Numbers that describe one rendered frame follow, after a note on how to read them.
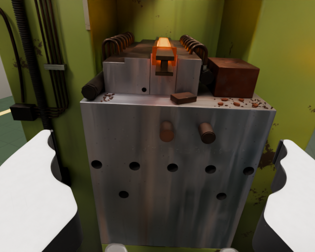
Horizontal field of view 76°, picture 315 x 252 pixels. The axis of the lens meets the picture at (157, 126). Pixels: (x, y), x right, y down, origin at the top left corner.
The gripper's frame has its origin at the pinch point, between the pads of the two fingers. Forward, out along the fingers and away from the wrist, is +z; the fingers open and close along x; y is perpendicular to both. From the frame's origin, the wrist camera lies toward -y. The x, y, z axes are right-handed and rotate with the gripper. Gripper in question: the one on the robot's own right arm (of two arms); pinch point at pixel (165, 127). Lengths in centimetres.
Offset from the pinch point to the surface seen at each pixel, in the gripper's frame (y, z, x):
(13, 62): 6, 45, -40
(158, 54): -1.3, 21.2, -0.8
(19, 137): 100, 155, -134
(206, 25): -5, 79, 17
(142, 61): 1.5, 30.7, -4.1
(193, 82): 5.3, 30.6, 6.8
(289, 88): 10, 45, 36
